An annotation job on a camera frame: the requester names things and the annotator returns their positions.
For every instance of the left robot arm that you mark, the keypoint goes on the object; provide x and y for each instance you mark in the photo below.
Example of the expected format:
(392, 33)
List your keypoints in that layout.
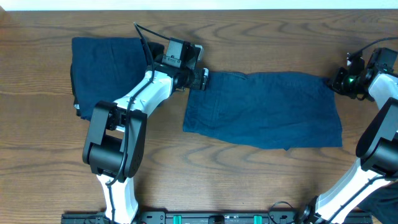
(114, 145)

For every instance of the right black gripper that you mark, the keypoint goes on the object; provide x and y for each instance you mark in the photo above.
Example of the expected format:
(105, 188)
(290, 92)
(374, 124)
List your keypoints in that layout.
(334, 81)

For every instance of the dark cloth at corner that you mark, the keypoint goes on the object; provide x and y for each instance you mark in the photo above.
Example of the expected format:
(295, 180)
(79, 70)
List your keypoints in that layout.
(382, 204)

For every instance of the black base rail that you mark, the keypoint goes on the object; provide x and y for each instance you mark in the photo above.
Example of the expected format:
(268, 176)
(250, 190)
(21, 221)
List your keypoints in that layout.
(186, 218)

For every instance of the dark blue shorts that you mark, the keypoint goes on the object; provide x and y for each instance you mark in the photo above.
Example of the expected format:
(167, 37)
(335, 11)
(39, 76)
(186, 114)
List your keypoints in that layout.
(104, 70)
(273, 110)

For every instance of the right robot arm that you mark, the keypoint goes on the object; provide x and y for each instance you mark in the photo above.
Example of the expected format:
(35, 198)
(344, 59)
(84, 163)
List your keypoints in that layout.
(376, 152)

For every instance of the folded dark blue shorts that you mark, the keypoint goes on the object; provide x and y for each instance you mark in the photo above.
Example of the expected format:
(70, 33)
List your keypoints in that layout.
(104, 70)

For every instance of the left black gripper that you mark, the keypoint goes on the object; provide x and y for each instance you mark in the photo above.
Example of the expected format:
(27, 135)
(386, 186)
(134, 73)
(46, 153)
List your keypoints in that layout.
(202, 79)

